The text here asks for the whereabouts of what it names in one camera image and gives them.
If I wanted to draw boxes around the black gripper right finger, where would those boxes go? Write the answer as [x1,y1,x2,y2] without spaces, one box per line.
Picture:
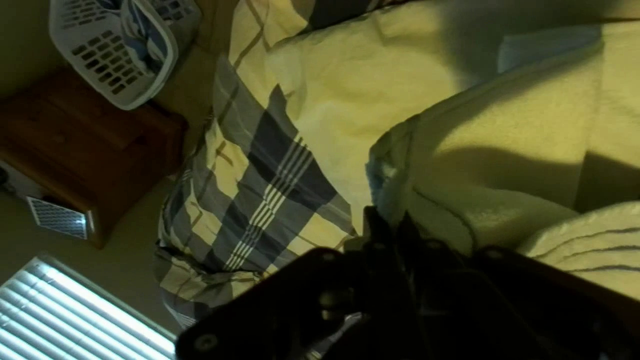
[398,212,640,360]

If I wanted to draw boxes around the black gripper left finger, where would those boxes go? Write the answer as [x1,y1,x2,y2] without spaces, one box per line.
[176,206,404,360]

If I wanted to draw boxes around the pale striped towel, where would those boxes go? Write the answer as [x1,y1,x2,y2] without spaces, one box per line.
[367,26,640,305]

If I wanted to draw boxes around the folded beige striped towel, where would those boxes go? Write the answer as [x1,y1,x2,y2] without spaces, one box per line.
[266,0,640,232]

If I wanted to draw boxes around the white window blinds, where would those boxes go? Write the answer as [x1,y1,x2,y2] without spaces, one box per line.
[0,257,180,360]

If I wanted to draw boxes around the white floor vent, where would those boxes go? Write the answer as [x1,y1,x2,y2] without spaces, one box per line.
[25,195,94,240]

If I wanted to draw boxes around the brown wooden nightstand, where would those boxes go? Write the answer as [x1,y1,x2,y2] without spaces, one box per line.
[0,67,191,250]

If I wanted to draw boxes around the white plastic laundry basket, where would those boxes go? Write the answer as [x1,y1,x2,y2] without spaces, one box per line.
[49,0,204,112]

